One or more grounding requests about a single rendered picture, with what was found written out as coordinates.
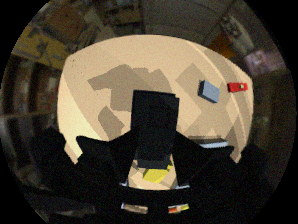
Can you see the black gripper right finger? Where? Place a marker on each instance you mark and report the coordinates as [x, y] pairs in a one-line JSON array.
[[190, 158]]

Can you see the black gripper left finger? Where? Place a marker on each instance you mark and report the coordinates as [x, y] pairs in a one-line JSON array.
[[119, 152]]

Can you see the red spirit level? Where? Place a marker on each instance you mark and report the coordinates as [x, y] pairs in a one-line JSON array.
[[236, 87]]

